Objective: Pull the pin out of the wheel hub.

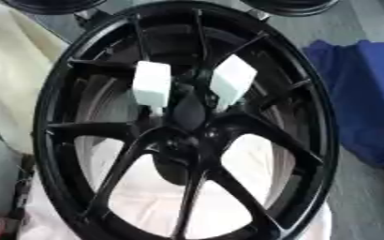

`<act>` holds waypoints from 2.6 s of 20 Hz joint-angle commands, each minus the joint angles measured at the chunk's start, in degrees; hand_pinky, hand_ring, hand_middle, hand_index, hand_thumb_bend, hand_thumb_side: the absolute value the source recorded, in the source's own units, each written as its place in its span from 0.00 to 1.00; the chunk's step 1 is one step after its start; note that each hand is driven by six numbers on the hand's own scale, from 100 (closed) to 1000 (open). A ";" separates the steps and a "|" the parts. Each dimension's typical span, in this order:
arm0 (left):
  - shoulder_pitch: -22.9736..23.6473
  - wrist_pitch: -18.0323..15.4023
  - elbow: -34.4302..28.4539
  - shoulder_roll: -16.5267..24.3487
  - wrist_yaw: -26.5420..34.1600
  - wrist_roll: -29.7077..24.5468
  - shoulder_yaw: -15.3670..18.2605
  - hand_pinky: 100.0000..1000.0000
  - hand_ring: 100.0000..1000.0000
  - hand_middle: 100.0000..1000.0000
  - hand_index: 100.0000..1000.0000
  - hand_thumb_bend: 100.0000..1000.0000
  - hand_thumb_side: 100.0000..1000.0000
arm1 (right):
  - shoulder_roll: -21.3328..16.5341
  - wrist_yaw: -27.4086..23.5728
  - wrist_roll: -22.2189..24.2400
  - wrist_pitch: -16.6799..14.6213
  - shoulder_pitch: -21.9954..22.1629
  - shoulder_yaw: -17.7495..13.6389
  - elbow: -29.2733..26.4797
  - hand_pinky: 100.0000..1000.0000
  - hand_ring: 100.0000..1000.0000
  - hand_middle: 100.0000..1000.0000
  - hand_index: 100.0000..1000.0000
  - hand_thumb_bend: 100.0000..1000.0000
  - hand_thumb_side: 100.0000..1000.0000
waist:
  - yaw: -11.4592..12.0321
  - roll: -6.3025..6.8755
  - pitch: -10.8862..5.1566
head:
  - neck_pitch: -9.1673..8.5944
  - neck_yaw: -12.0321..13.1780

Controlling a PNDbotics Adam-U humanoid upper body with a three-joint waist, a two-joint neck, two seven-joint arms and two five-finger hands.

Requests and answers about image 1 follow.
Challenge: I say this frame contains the black spoked wheel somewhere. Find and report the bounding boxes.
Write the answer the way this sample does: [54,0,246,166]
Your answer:
[31,0,342,240]

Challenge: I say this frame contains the white pin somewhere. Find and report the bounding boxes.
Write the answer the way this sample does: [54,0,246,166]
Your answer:
[131,60,174,115]
[208,53,259,113]

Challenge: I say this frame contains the black round wheel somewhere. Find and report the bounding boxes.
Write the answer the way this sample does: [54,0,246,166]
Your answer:
[0,0,111,16]
[238,0,342,17]

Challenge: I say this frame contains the blue cloth bag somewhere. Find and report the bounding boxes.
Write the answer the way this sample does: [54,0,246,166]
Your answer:
[300,39,384,168]

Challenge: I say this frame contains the cream cloth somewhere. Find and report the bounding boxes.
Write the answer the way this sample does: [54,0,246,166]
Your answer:
[0,0,71,156]

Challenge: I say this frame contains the black strap with red label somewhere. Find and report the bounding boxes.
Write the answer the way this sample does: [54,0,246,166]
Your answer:
[0,154,38,240]

